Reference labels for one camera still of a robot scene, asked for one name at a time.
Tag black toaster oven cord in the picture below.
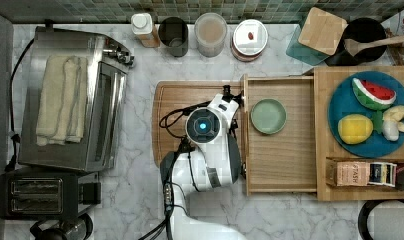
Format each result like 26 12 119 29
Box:
4 38 35 173

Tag wooden spoon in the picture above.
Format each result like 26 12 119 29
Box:
344 35 404 56

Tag wooden cutting board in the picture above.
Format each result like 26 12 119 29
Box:
152 81 243 166

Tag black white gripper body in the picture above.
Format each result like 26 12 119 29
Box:
222 85 244 107

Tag wooden drawer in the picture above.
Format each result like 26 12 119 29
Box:
241 75 317 194

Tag black round object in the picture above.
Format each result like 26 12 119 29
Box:
358 199 404 240

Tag black kettle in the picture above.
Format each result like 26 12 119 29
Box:
30 213 93 240

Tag tea bag packets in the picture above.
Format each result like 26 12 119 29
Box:
368 162 397 187

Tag black two-slot toaster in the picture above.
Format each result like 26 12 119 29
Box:
0 168 101 220

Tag dark grey cup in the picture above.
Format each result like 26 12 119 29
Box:
158 17 188 57

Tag stash tea box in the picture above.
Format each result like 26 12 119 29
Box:
326 160 370 187

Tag white lid round container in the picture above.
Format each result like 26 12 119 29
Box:
231 19 268 62

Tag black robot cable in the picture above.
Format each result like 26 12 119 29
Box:
138 101 213 240

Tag green round plate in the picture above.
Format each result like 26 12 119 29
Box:
250 98 287 135

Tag toy garlic banana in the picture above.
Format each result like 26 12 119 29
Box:
382 105 404 141

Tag toy lemon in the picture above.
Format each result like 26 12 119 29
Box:
338 114 373 145

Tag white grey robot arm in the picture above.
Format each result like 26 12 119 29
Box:
160 85 247 240

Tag blue round plate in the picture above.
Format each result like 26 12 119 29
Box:
328 71 404 158

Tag folded beige towel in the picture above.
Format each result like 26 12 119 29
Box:
35 55 88 146

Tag clear plastic jar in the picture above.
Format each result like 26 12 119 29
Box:
194 13 227 57

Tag white cap bottle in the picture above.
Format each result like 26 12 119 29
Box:
131 13 160 48

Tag toy watermelon slice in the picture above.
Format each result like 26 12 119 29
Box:
352 78 397 110

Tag oats package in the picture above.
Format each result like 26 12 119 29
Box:
382 10 404 66

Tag glass container bamboo lid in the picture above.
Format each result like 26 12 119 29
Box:
286 7 348 66

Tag stainless steel toaster oven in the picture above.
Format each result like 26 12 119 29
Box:
19 27 134 172

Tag bamboo drawer organizer shelf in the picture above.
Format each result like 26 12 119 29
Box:
307 66 404 201

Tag black pot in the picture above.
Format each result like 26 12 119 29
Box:
325 18 387 66

